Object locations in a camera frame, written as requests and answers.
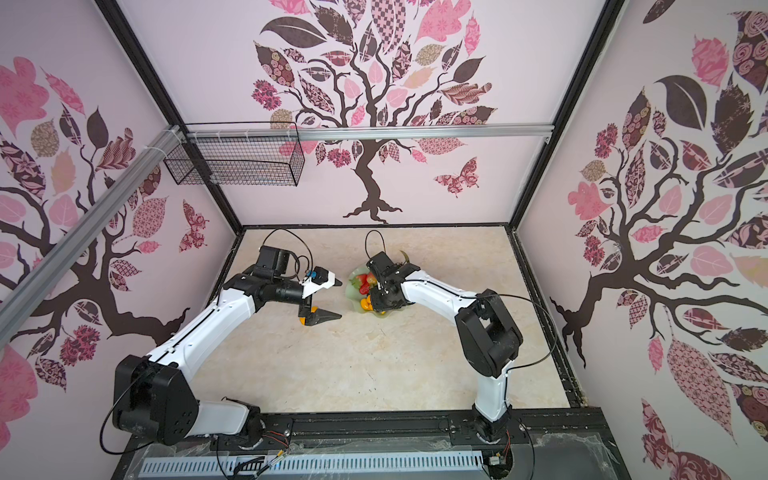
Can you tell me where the light green wavy fruit bowl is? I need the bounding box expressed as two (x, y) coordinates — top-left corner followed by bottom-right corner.
(345, 266), (389, 318)

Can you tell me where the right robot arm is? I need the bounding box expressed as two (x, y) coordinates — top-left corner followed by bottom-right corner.
(367, 261), (523, 443)

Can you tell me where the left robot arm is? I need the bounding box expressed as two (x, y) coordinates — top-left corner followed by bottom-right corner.
(106, 246), (342, 447)

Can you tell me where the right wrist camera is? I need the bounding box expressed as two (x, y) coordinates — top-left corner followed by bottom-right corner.
(366, 251), (397, 283)

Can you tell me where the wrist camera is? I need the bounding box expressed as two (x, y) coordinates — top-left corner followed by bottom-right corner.
(301, 266), (342, 299)
(366, 251), (397, 283)

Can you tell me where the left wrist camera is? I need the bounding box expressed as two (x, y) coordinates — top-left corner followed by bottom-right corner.
(301, 266), (342, 299)

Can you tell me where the white vented cable duct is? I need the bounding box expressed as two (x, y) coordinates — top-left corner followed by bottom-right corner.
(134, 451), (488, 479)

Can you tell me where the black wire basket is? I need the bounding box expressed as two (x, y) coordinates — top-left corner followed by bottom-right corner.
(164, 120), (305, 187)

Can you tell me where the aluminium rail back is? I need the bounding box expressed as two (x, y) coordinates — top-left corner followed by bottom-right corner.
(186, 123), (554, 142)

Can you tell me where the aluminium rail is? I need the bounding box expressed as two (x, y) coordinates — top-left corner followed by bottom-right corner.
(1, 125), (184, 345)
(186, 123), (554, 142)

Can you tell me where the black base frame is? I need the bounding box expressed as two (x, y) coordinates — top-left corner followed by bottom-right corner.
(111, 408), (630, 479)

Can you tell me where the aluminium rail left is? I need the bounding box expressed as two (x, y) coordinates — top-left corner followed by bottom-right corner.
(1, 125), (184, 345)

